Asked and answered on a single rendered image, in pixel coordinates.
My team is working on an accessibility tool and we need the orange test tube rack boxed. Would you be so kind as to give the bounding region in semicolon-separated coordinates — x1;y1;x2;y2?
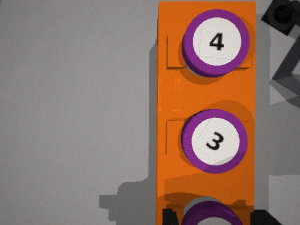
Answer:
156;1;256;225

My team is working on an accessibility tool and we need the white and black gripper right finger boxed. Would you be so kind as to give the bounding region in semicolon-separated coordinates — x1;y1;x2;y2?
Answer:
250;209;282;225

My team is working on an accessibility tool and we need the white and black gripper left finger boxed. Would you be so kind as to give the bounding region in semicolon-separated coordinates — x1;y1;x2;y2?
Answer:
162;209;179;225

